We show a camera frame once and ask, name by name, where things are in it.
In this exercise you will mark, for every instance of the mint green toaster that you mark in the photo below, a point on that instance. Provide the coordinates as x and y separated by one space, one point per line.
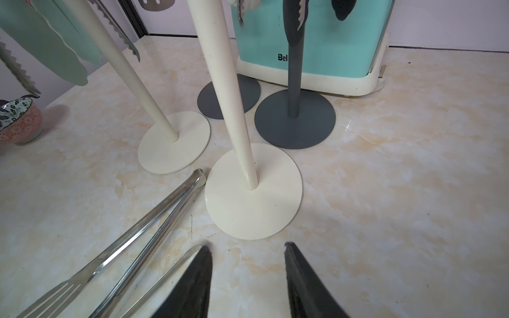
339 57

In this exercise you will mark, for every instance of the slim steel tongs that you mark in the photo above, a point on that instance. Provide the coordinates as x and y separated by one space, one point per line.
177 265

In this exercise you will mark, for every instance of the grey utensil rack stand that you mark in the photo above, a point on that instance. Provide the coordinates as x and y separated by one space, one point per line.
208 103

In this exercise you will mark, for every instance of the long steel tongs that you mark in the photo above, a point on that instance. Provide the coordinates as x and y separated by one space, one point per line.
60 297

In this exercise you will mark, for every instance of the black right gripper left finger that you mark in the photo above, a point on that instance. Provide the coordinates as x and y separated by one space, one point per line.
190 297

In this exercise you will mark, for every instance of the cream utensil rack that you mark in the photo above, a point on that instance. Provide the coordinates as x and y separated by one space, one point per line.
254 190
175 141

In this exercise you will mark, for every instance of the slotted steel spatula tongs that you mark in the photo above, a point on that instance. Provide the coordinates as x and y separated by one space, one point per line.
156 5

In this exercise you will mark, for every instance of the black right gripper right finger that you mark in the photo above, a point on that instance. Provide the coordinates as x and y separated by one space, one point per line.
307 295

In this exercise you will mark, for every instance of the green silicone tip tongs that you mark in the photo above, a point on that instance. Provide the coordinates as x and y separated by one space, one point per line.
52 34

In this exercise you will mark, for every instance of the black nylon tongs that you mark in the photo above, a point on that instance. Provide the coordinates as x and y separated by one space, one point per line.
295 14

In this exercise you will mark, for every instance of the grey utensil rack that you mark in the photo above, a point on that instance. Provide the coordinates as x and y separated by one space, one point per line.
295 118

